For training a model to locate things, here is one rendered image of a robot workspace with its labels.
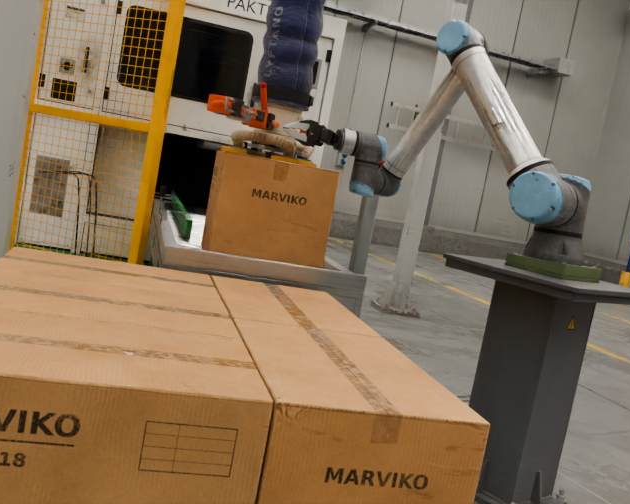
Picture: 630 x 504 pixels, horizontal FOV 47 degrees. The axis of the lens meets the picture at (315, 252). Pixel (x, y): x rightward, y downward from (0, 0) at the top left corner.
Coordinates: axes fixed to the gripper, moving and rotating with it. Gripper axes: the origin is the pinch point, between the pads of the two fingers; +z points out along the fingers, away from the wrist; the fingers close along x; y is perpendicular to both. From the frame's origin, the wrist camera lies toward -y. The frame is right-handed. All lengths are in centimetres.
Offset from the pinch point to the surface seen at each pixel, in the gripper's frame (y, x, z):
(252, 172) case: -4.6, -17.0, 9.4
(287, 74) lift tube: 17.1, 19.7, 0.3
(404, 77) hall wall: 909, 161, -350
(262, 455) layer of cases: -136, -59, 19
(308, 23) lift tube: 17.9, 39.2, -3.9
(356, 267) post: 45, -50, -50
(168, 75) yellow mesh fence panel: 67, 14, 41
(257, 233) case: -5.3, -37.0, 3.9
